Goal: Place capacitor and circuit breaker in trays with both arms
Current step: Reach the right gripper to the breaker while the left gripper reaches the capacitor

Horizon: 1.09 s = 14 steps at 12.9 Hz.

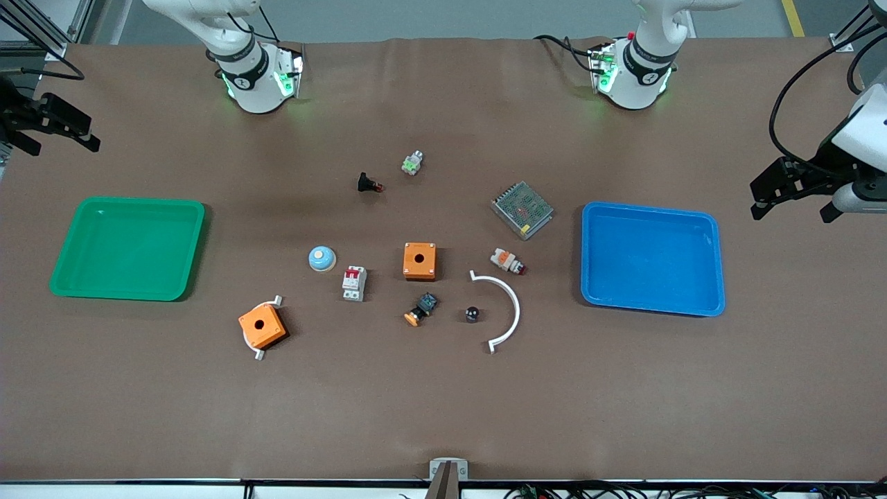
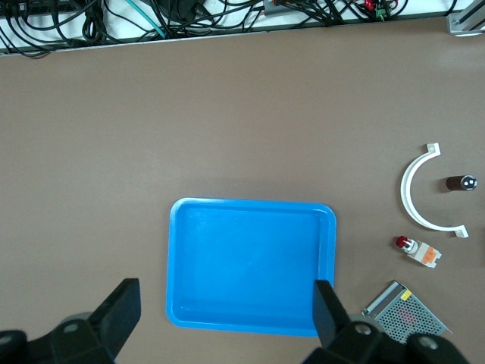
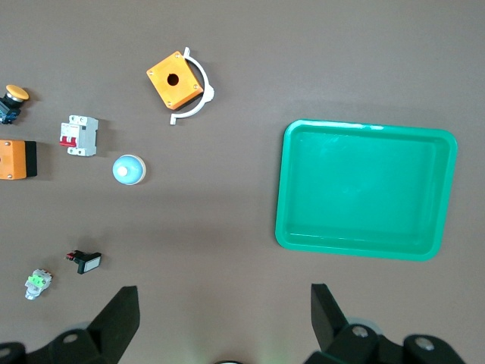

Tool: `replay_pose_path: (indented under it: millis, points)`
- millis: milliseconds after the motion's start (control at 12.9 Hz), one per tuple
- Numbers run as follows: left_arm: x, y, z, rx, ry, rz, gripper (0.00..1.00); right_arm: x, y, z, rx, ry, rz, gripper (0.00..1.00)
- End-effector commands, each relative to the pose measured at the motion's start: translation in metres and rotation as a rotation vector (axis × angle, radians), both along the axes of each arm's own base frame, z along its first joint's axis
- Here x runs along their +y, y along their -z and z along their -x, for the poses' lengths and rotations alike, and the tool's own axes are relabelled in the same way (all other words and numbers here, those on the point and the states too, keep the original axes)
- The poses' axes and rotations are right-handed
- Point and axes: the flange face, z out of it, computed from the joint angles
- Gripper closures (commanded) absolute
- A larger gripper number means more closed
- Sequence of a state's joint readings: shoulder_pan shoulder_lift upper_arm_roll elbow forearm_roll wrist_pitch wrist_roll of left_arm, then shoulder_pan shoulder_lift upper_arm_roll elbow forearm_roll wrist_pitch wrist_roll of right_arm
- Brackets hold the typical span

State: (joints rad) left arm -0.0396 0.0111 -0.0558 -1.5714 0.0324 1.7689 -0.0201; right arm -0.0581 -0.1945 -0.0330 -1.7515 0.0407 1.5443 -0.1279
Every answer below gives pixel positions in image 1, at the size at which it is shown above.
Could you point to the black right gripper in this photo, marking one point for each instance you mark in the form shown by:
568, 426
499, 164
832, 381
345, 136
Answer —
15, 118

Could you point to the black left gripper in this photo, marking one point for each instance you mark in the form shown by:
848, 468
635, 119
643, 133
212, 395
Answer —
820, 170

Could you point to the black cylindrical capacitor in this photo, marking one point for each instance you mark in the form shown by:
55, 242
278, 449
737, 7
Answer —
472, 314

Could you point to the white red circuit breaker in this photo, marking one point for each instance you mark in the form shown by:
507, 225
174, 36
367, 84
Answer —
354, 284

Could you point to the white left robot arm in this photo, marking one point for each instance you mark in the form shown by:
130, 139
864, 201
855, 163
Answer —
634, 86

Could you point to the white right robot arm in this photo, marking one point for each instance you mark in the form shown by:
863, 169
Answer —
253, 90

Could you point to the blue plastic tray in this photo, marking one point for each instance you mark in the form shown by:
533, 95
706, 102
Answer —
651, 260

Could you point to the green plastic tray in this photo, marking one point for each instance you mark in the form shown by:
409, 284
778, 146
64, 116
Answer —
125, 249

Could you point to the metal mesh power supply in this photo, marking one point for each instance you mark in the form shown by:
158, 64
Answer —
523, 210

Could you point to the white orange red indicator lamp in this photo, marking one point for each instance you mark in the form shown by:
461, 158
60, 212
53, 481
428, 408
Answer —
506, 260

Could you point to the orange button box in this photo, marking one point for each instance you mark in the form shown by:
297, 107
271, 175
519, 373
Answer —
420, 260
262, 326

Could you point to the blue round dome buzzer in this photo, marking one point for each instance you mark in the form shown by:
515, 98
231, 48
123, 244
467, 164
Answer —
322, 258

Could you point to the black red push button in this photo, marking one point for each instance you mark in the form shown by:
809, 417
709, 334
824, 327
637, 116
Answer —
366, 183

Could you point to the green white push button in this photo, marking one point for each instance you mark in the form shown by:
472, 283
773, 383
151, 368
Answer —
412, 163

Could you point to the orange black push button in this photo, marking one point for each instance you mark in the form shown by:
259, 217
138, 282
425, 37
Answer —
423, 307

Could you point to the brown table mat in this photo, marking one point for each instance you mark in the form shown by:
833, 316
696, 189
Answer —
443, 402

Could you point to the aluminium frame post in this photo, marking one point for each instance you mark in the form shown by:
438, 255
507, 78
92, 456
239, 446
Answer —
849, 34
76, 28

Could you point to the large white curved bracket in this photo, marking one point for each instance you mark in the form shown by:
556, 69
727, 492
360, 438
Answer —
516, 305

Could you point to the orange box with bracket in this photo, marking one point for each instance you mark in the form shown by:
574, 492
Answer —
260, 355

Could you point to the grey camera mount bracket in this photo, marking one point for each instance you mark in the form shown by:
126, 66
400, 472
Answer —
448, 471

